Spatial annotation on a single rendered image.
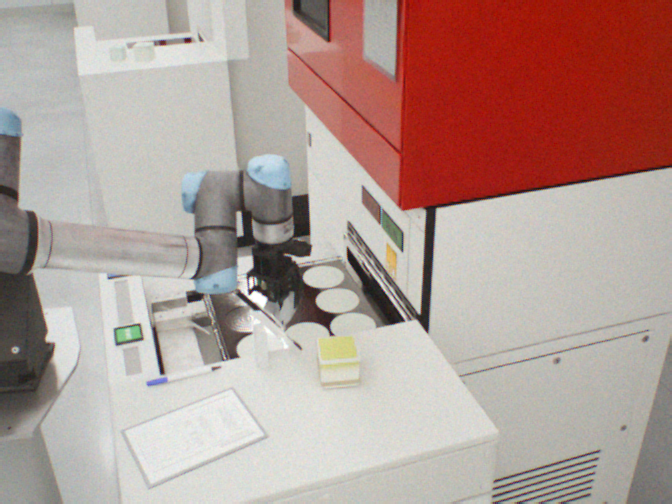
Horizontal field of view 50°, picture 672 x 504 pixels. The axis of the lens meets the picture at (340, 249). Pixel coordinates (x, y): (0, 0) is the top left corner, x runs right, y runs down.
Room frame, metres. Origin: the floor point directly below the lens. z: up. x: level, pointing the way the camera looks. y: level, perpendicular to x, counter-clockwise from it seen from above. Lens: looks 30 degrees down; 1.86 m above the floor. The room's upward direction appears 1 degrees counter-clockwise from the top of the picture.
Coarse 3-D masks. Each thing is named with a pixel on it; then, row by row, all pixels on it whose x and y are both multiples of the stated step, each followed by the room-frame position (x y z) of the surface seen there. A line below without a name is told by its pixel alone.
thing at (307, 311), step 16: (304, 272) 1.53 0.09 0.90; (240, 288) 1.46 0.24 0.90; (304, 288) 1.45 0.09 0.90; (320, 288) 1.45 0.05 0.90; (336, 288) 1.45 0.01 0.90; (352, 288) 1.45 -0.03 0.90; (224, 304) 1.39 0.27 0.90; (240, 304) 1.39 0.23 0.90; (304, 304) 1.39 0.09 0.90; (368, 304) 1.38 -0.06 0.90; (224, 320) 1.33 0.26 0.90; (240, 320) 1.33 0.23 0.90; (256, 320) 1.33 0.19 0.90; (304, 320) 1.32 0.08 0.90; (320, 320) 1.32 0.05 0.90; (224, 336) 1.27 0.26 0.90; (240, 336) 1.27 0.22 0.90
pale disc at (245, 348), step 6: (252, 336) 1.27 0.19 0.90; (270, 336) 1.27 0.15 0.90; (276, 336) 1.27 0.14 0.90; (240, 342) 1.25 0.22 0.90; (246, 342) 1.25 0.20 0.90; (252, 342) 1.25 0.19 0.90; (270, 342) 1.25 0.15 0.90; (276, 342) 1.24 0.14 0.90; (282, 342) 1.24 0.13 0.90; (240, 348) 1.23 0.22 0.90; (246, 348) 1.23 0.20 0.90; (252, 348) 1.23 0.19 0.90; (270, 348) 1.22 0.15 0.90; (276, 348) 1.22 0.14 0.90; (240, 354) 1.21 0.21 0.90; (246, 354) 1.21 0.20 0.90; (252, 354) 1.21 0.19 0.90
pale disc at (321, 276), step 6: (312, 270) 1.54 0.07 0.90; (318, 270) 1.54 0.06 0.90; (324, 270) 1.53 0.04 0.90; (330, 270) 1.53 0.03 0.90; (336, 270) 1.53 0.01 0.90; (306, 276) 1.51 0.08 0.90; (312, 276) 1.51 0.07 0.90; (318, 276) 1.51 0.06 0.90; (324, 276) 1.51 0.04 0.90; (330, 276) 1.51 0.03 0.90; (336, 276) 1.51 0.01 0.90; (342, 276) 1.51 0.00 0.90; (306, 282) 1.48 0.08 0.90; (312, 282) 1.48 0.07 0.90; (318, 282) 1.48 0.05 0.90; (324, 282) 1.48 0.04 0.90; (330, 282) 1.48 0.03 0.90; (336, 282) 1.48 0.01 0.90
